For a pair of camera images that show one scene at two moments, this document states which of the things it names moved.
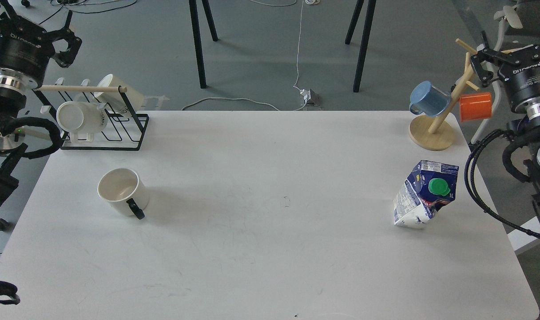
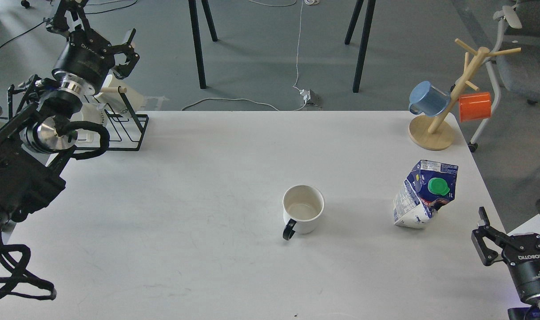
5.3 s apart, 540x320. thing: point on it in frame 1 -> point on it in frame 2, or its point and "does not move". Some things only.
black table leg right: x=371 y=7 does not move
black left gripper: x=24 y=47 -> x=83 y=54
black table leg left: x=197 y=39 does not move
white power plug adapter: x=310 y=97 does not move
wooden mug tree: x=434 y=133 does not move
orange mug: x=475 y=106 does not move
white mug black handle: x=122 y=189 -> x=302 y=205
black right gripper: x=532 y=78 -> x=530 y=256
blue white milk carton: x=428 y=188 does not move
